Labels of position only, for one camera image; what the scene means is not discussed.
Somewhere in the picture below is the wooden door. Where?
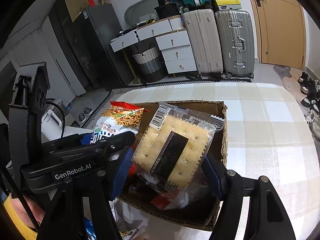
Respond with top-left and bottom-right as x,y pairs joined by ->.
251,0 -> 306,70

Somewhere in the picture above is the black bag on desk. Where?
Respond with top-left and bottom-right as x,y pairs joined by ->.
155,0 -> 180,20

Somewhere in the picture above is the grey oval mirror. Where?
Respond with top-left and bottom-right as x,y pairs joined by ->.
124,0 -> 159,27

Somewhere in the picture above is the silver grey suitcase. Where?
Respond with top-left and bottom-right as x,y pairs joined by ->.
215,9 -> 255,79

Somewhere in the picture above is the beige suitcase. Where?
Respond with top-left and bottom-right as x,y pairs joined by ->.
183,9 -> 223,74

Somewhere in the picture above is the clear cracker sandwich packet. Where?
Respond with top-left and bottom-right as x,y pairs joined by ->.
133,102 -> 225,206

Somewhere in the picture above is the blue Oreo cookie packet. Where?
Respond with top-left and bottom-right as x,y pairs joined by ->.
85,217 -> 97,240

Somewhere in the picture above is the yellow black box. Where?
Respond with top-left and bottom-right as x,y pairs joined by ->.
215,0 -> 242,10

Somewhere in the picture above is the white drawer desk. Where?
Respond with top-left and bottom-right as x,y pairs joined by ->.
110,16 -> 197,74

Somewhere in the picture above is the brown SF cardboard box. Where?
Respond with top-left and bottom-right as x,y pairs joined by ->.
119,101 -> 227,231

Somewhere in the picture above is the black cable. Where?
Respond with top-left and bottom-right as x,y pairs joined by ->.
44,100 -> 67,139

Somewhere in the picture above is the red black wafer packet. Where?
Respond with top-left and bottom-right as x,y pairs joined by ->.
151,195 -> 176,210

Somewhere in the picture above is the white kettle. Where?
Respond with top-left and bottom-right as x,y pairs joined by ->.
41,100 -> 66,141

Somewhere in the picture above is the white red noodle snack bag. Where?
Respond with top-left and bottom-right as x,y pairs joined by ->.
90,101 -> 149,144

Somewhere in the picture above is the woven laundry basket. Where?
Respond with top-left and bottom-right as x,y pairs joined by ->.
132,43 -> 168,83

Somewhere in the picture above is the checked table cloth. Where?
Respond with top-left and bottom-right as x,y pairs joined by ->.
120,82 -> 319,239

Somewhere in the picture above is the dark grey refrigerator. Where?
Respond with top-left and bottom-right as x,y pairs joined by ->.
73,4 -> 134,90

